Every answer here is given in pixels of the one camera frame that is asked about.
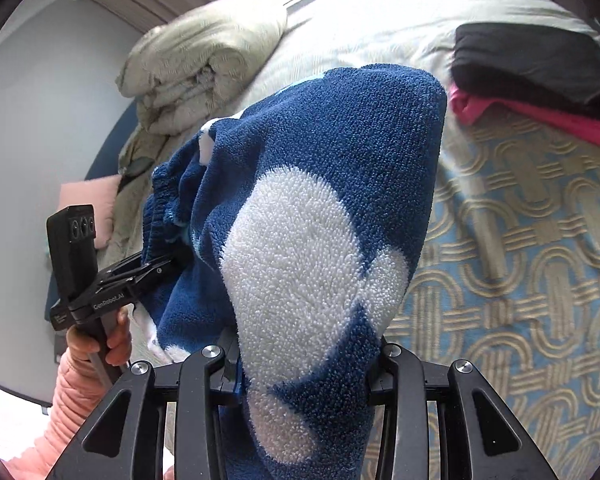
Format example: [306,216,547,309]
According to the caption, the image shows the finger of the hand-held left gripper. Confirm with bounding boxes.
[99,254,173,283]
[105,260,181,306]

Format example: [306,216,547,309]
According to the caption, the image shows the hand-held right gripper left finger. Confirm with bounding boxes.
[47,330,243,480]

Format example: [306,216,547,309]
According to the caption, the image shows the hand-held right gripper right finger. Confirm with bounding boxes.
[362,337,561,480]

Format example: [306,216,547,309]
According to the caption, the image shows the blue star print fleece pants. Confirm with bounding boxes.
[142,62,448,480]

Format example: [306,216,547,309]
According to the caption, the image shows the person's left forearm pink sleeve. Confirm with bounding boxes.
[2,345,131,480]

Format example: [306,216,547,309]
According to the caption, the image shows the person's left hand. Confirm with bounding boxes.
[68,309,133,368]

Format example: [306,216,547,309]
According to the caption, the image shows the pink pillow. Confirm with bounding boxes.
[59,175,123,252]

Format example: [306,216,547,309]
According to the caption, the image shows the dark blue headboard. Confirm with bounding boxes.
[82,97,141,183]

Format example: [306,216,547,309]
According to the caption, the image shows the patterned beige blue bedspread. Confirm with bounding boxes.
[95,0,600,480]

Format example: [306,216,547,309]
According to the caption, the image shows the folded beige comforter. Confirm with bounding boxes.
[116,7,288,136]

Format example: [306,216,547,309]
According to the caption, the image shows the folded pink cloth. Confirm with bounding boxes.
[447,85,600,153]

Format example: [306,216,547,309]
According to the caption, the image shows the folded black cloth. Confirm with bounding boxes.
[450,21,600,123]

